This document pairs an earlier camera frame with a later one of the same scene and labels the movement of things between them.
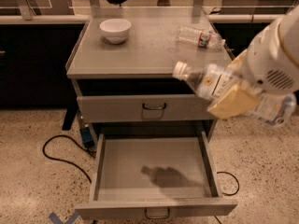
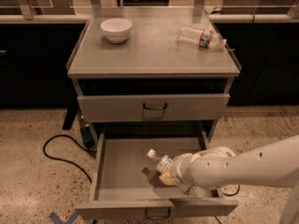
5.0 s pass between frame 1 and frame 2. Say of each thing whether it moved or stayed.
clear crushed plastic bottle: stayed
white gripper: moved
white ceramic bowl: stayed
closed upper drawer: stayed
